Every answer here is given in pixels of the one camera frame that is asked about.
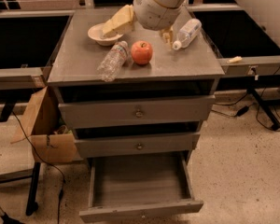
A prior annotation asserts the black power adapter cable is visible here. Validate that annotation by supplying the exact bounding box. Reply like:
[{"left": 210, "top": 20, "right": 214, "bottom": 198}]
[{"left": 210, "top": 91, "right": 250, "bottom": 118}]

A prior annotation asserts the clear water bottle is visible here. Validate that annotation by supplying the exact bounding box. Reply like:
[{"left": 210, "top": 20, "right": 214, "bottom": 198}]
[{"left": 97, "top": 41, "right": 129, "bottom": 82}]

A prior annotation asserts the grey top drawer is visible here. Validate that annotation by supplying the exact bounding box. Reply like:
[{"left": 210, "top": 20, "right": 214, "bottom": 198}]
[{"left": 59, "top": 95, "right": 215, "bottom": 129}]

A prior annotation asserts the grey drawer cabinet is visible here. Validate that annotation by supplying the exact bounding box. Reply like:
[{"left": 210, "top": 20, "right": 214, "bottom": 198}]
[{"left": 47, "top": 6, "right": 226, "bottom": 224}]

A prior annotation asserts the grey middle drawer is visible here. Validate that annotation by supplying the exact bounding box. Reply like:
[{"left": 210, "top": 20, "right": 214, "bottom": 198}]
[{"left": 76, "top": 133, "right": 200, "bottom": 158}]

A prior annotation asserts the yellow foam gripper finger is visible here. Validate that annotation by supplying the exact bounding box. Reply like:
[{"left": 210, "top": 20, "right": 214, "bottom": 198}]
[
  {"left": 102, "top": 5, "right": 134, "bottom": 37},
  {"left": 159, "top": 26, "right": 174, "bottom": 49}
]

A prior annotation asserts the black right table leg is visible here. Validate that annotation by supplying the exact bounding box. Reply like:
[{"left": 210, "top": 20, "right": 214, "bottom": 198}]
[{"left": 247, "top": 88, "right": 280, "bottom": 131}]

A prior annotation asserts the white capped plastic bottle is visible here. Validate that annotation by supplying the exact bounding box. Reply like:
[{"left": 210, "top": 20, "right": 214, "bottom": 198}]
[{"left": 173, "top": 19, "right": 202, "bottom": 50}]

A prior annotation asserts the black table leg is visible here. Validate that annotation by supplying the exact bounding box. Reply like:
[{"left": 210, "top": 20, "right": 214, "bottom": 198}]
[
  {"left": 247, "top": 88, "right": 280, "bottom": 131},
  {"left": 25, "top": 162, "right": 41, "bottom": 216}
]

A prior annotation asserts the cream ceramic bowl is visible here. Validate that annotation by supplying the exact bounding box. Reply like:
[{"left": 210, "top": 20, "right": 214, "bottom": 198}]
[{"left": 88, "top": 23, "right": 122, "bottom": 46}]

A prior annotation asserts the grey open bottom drawer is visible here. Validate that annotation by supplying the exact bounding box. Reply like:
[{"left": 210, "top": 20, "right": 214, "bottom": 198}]
[{"left": 79, "top": 152, "right": 203, "bottom": 223}]

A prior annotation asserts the black floor cable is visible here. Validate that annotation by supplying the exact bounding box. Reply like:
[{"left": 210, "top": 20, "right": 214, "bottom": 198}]
[{"left": 9, "top": 109, "right": 67, "bottom": 224}]

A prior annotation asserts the small yellow foam piece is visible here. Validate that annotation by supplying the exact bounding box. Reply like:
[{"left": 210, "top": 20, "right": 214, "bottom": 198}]
[{"left": 227, "top": 56, "right": 242, "bottom": 63}]

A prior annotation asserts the brown cardboard box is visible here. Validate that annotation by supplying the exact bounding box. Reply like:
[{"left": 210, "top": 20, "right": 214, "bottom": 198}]
[{"left": 11, "top": 87, "right": 77, "bottom": 164}]

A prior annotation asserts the red apple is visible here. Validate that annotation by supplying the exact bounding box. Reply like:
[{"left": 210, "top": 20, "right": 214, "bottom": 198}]
[{"left": 131, "top": 40, "right": 153, "bottom": 65}]

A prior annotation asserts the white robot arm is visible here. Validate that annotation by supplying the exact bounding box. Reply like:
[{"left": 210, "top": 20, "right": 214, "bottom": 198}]
[{"left": 103, "top": 0, "right": 280, "bottom": 47}]

